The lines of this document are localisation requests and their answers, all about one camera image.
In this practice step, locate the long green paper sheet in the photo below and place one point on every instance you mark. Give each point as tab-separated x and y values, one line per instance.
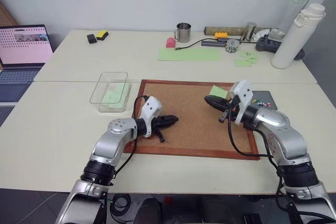
189	54

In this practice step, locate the brown wooden board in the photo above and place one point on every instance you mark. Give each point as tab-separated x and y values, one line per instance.
6	16

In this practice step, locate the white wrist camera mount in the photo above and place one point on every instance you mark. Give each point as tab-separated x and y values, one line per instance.
242	95
151	108

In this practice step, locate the grey perforated stand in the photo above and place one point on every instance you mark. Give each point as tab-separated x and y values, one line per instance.
5	115

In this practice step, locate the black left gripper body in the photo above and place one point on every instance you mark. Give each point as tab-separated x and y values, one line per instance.
157	125

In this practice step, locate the clear jar of pushpins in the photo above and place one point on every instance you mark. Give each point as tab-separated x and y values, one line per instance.
231	46

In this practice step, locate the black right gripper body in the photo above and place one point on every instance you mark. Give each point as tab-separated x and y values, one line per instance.
231	107

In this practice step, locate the yellow toy brick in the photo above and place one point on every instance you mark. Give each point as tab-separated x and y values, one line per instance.
221	35

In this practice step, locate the clear bottle with green lid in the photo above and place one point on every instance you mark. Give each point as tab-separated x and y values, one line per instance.
295	6

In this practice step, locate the pink rounded block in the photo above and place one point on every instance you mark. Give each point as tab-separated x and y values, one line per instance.
171	43

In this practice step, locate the small silver metal container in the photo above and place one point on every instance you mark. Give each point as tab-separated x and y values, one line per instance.
276	34

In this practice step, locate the green sticky note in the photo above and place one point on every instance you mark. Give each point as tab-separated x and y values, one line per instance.
218	91

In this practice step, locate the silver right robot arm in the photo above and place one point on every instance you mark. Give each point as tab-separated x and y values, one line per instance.
286	140

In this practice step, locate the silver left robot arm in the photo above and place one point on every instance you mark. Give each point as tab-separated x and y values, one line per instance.
109	145

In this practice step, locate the small black box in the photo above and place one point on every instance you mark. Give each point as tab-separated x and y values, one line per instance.
252	218

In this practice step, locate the white bundled cloth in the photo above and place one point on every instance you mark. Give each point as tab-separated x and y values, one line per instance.
261	35

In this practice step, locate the grey usb hub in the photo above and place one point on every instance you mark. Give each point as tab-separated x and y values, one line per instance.
212	43

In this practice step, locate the pale green paper note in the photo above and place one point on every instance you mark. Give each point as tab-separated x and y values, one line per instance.
115	96

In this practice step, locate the small black eraser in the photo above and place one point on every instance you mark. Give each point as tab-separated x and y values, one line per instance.
92	38

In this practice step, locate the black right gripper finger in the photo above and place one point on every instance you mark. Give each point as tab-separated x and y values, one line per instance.
216	99
218	106

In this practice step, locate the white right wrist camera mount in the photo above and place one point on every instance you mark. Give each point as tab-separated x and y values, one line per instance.
242	95

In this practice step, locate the dark grey controller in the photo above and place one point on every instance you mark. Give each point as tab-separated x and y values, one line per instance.
267	45

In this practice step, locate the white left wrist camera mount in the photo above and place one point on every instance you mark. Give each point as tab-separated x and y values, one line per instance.
151	108

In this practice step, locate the open laptop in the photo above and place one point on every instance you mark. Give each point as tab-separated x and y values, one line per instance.
23	51

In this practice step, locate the small green note with mark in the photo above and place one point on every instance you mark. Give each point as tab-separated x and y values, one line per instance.
248	54

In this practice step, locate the tall white bottle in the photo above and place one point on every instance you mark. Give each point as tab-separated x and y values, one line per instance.
291	43

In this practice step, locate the wood framed cork board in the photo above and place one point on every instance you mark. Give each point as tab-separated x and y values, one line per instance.
194	127

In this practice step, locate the yellow black sponge eraser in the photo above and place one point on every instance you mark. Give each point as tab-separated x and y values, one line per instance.
102	35

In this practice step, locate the grey flat tray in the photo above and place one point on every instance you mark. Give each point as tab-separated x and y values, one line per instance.
265	96

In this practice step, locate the clear plastic box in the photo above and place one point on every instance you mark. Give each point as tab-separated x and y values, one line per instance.
111	93

